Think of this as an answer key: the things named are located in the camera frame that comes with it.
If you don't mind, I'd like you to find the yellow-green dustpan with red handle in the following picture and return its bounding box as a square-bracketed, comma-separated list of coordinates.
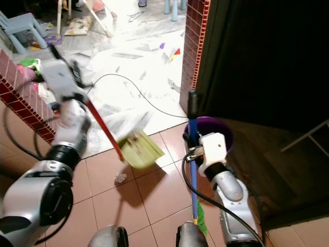
[50, 45, 168, 170]

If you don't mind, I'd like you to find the thin black floor cable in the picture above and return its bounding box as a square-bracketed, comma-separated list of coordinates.
[86, 73, 187, 120]

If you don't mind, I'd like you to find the light blue plastic chair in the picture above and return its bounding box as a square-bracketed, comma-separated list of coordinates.
[0, 11, 50, 55]

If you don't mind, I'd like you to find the small red yellow toy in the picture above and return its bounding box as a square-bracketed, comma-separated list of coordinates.
[169, 47, 182, 61]

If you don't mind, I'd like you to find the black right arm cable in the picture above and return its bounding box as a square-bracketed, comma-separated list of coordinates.
[181, 153, 268, 247]

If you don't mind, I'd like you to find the green plastic toy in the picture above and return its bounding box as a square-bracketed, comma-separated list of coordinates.
[19, 57, 43, 73]

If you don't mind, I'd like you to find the blue-handled broom with green bristles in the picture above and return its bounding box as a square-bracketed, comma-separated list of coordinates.
[187, 89, 209, 237]

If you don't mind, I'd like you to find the wooden stick mop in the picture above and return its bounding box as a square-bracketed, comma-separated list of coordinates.
[82, 0, 115, 39]

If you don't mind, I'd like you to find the silver left robot leg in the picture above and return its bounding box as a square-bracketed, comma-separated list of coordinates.
[87, 224, 130, 247]

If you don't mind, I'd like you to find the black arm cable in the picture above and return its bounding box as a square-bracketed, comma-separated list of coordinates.
[181, 153, 268, 247]
[3, 102, 54, 161]

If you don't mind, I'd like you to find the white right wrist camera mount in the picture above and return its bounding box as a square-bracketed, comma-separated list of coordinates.
[199, 132, 228, 172]

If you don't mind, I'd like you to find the crumpled white paper scrap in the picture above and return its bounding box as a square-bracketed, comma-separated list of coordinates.
[114, 173, 129, 184]

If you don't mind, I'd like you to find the silver right robot leg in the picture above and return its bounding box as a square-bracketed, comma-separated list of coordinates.
[175, 221, 209, 247]

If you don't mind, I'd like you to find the patterned yellow floor cloth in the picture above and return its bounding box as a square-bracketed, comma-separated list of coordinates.
[65, 15, 94, 37]

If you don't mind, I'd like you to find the purple plastic bucket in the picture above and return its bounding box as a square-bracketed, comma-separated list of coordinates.
[183, 116, 233, 161]

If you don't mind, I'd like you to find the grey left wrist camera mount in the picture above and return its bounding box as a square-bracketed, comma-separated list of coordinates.
[40, 58, 81, 101]

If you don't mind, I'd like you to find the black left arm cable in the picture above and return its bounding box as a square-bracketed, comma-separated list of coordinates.
[3, 102, 54, 161]

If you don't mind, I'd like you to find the silver robot leg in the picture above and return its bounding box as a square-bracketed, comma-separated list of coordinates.
[87, 224, 130, 247]
[175, 221, 209, 247]

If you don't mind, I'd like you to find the white metal rack frame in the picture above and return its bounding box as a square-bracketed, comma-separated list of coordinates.
[280, 118, 329, 153]

